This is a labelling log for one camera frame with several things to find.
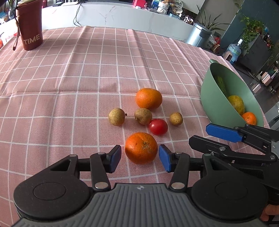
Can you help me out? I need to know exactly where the small orange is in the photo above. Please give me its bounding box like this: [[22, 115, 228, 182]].
[[242, 112, 257, 125]]

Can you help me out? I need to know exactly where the small brown longan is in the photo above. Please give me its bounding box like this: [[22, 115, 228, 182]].
[[169, 112, 183, 126]]

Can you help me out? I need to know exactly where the large mottled orange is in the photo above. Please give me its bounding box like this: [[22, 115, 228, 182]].
[[124, 132, 158, 164]]

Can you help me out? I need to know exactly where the smooth round orange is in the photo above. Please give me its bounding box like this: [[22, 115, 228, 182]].
[[135, 88, 163, 110]]

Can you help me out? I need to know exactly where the right hand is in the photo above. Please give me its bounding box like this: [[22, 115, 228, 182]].
[[260, 204, 279, 222]]

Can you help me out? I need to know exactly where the red cherry tomato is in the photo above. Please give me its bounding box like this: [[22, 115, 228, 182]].
[[149, 119, 168, 135]]

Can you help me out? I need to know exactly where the green plastic bowl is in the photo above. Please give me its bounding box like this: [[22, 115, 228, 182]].
[[201, 59, 264, 128]]

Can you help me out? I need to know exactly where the yellow-green pear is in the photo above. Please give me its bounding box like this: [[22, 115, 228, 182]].
[[227, 95, 245, 115]]

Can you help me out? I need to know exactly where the green cucumber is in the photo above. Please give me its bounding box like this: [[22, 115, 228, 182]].
[[215, 76, 227, 97]]

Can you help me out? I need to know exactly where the pink checkered tablecloth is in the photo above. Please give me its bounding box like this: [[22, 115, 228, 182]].
[[0, 25, 271, 227]]

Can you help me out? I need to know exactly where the blue water jug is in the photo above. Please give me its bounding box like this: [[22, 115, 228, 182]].
[[223, 39, 243, 64]]

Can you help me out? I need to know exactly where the silver trash bin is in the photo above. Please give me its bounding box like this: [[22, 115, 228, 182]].
[[185, 23, 212, 47]]

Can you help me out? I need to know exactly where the red TIME tumbler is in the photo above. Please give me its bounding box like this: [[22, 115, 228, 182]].
[[13, 0, 43, 51]]

